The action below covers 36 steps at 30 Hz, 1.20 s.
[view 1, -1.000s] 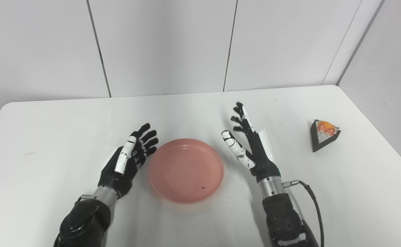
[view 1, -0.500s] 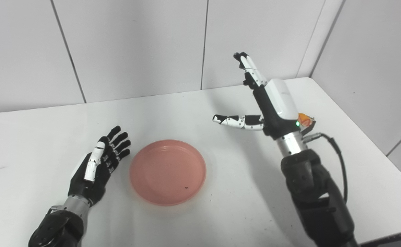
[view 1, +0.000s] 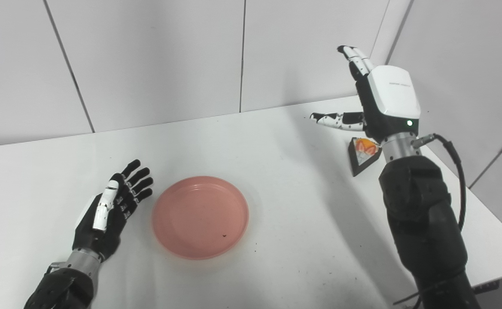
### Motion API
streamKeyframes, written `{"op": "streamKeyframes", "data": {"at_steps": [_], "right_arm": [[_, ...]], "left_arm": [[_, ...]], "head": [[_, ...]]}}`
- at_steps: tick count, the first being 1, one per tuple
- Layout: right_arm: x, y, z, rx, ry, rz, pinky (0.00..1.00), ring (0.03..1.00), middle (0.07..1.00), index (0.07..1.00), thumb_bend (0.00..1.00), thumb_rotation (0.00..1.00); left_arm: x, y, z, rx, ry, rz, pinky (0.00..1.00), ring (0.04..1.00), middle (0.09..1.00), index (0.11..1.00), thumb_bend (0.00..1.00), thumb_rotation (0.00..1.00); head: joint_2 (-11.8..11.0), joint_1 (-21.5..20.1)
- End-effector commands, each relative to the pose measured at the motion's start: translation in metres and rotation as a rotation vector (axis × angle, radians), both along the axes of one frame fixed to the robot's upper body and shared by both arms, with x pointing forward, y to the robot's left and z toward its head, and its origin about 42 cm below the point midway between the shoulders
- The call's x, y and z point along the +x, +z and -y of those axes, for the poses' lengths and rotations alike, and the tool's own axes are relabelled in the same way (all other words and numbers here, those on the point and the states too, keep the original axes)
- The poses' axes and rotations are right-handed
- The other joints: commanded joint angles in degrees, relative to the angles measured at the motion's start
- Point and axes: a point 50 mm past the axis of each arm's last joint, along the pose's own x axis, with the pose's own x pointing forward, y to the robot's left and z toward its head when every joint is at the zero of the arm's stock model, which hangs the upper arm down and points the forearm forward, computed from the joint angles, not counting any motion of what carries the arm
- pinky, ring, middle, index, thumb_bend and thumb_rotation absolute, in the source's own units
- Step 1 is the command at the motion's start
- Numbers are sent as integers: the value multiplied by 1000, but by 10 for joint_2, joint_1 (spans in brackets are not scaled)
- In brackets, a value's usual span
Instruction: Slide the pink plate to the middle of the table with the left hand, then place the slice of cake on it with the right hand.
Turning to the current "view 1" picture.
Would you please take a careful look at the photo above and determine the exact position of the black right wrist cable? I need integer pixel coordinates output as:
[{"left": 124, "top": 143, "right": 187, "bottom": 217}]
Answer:
[{"left": 412, "top": 133, "right": 467, "bottom": 232}]

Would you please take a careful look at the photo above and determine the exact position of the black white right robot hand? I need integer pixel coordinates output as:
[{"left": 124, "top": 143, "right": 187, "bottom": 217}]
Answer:
[{"left": 310, "top": 45, "right": 422, "bottom": 144}]

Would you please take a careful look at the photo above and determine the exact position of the black table frame bar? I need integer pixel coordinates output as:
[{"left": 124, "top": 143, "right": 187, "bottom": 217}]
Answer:
[{"left": 473, "top": 280, "right": 501, "bottom": 295}]

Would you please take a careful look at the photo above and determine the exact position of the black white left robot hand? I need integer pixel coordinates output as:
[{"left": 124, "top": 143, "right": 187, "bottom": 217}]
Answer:
[{"left": 72, "top": 159, "right": 154, "bottom": 262}]

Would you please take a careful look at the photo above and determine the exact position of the chocolate cake slice with fruit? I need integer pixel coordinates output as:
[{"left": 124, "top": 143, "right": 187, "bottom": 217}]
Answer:
[{"left": 347, "top": 137, "right": 383, "bottom": 177}]

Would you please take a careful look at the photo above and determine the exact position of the pink round plate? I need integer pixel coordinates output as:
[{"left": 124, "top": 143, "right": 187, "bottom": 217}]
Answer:
[{"left": 151, "top": 176, "right": 250, "bottom": 261}]

